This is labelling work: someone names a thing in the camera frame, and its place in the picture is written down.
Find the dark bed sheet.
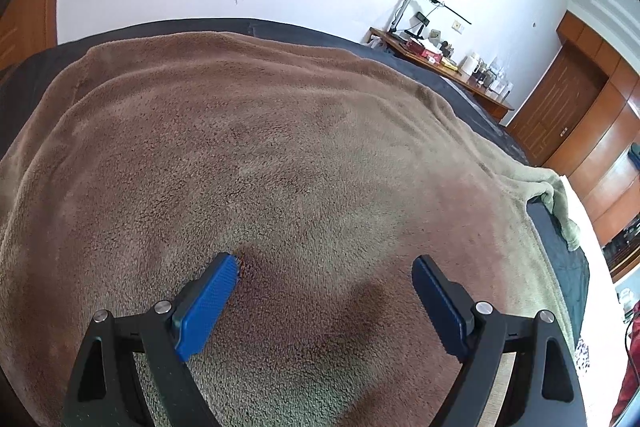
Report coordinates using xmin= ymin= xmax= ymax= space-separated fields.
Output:
xmin=0 ymin=18 xmax=591 ymax=343

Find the black desk lamp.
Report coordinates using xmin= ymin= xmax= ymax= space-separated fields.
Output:
xmin=390 ymin=0 xmax=473 ymax=40

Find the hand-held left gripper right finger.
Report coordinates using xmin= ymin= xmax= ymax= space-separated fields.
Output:
xmin=411 ymin=255 xmax=587 ymax=427

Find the wooden door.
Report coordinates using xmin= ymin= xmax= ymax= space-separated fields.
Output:
xmin=0 ymin=0 xmax=68 ymax=72

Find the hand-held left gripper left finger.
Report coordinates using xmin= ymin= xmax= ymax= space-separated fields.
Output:
xmin=62 ymin=253 xmax=242 ymax=427

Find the wooden desk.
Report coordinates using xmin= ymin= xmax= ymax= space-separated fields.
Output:
xmin=362 ymin=27 xmax=515 ymax=122

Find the wooden wardrobe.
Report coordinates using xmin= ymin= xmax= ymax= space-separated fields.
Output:
xmin=505 ymin=9 xmax=640 ymax=283

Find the red box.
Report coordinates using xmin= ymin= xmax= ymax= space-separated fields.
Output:
xmin=407 ymin=39 xmax=443 ymax=60

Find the white bed sheet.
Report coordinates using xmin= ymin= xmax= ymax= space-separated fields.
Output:
xmin=560 ymin=174 xmax=633 ymax=427

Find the brown fleece towel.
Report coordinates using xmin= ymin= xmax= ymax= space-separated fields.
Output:
xmin=0 ymin=31 xmax=583 ymax=427

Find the red garment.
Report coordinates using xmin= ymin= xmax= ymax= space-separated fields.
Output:
xmin=610 ymin=299 xmax=640 ymax=427

